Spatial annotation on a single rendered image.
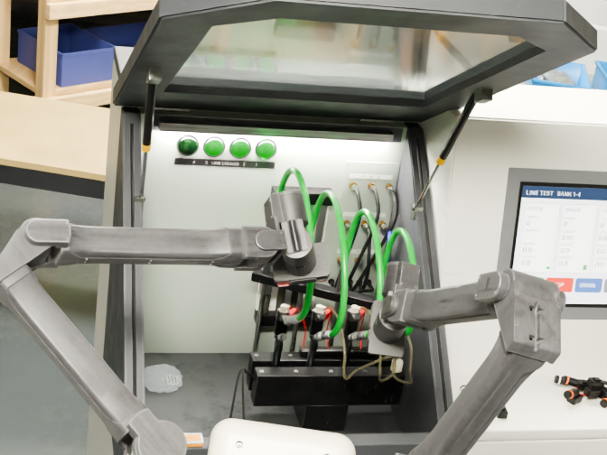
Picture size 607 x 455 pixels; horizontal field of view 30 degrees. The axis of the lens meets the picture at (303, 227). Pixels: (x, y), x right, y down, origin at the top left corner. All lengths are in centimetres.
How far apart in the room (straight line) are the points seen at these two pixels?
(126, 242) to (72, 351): 21
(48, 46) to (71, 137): 161
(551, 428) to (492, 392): 91
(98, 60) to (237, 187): 365
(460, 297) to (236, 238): 40
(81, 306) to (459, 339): 232
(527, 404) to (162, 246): 104
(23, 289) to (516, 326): 75
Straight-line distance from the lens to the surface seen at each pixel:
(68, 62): 610
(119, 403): 177
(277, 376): 250
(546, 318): 160
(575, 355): 275
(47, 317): 179
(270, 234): 193
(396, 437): 243
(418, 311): 189
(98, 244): 186
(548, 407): 260
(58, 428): 395
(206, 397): 267
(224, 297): 276
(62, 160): 419
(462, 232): 254
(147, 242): 188
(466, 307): 174
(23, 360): 428
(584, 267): 269
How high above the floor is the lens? 233
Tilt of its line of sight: 25 degrees down
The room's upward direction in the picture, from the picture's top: 9 degrees clockwise
